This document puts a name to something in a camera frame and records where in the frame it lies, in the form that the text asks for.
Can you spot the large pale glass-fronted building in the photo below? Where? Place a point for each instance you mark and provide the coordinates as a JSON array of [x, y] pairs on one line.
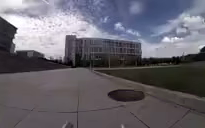
[[103, 50]]

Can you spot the dark round manhole cover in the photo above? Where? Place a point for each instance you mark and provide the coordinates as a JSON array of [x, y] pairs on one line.
[[126, 95]]

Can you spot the row of distant trees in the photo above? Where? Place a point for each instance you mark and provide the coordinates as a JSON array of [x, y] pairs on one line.
[[160, 61]]

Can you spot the grey concrete slab pavement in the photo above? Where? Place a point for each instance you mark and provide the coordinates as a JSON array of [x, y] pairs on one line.
[[53, 95]]

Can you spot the green grass lawn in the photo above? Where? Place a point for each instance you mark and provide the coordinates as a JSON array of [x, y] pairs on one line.
[[163, 78]]

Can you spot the robot's own part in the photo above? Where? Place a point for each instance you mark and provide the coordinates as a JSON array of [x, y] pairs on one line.
[[67, 125], [122, 126]]

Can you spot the low flat grey building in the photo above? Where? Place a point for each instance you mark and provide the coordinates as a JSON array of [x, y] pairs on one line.
[[30, 54]]

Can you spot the dark sloped embankment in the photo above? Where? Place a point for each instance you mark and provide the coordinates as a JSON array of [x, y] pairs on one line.
[[20, 64]]

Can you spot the grey concrete kerb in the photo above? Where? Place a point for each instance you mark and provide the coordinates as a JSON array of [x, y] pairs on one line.
[[178, 97]]

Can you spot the dark tall building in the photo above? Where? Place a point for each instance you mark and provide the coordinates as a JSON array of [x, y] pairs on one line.
[[0, 35]]

